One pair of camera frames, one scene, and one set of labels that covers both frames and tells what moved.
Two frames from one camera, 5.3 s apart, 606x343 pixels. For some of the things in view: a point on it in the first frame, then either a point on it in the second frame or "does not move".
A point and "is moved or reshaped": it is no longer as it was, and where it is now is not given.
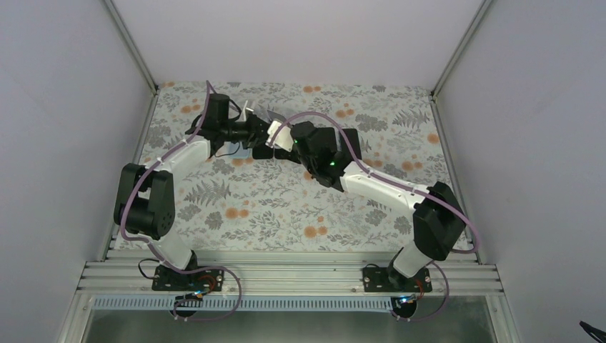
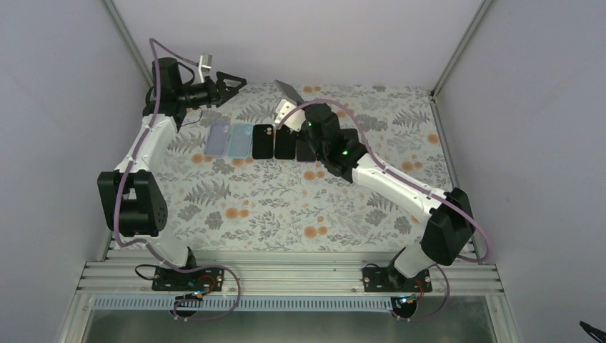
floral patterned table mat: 229,204 does not move
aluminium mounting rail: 136,277 does not move
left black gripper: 254,136 → 220,77
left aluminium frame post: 130,43 does not move
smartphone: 274,114 is moved or reshaped
